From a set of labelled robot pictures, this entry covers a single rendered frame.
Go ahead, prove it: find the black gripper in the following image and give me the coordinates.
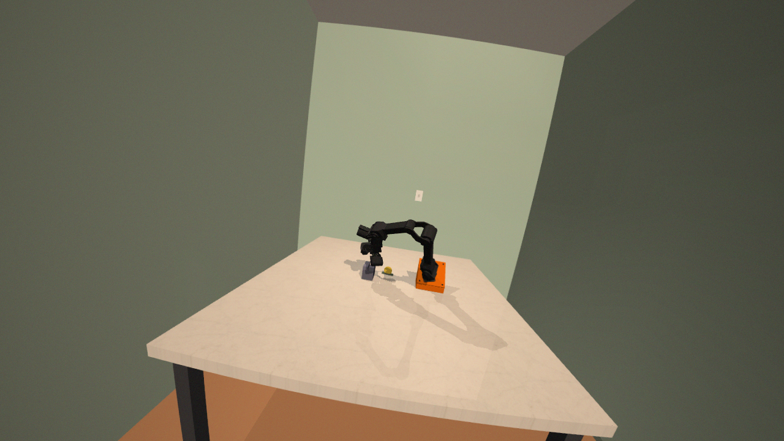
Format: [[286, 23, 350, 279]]
[[368, 238, 383, 266]]

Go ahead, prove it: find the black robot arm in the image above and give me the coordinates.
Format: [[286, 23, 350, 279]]
[[356, 219, 439, 282]]

